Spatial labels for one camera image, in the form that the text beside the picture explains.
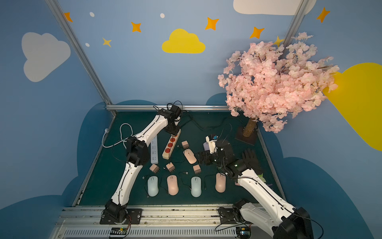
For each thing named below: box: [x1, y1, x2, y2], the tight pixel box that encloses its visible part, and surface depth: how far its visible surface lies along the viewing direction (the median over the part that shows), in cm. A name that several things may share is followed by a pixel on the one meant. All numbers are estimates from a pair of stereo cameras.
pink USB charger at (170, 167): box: [165, 161, 176, 173], surface depth 92 cm
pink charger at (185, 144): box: [181, 140, 190, 149], surface depth 103 cm
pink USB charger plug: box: [192, 164, 202, 175], surface depth 91 cm
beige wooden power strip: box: [162, 128, 182, 160], surface depth 100 cm
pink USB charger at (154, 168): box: [149, 163, 160, 174], surface depth 91 cm
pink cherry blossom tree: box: [217, 31, 340, 138], surface depth 66 cm
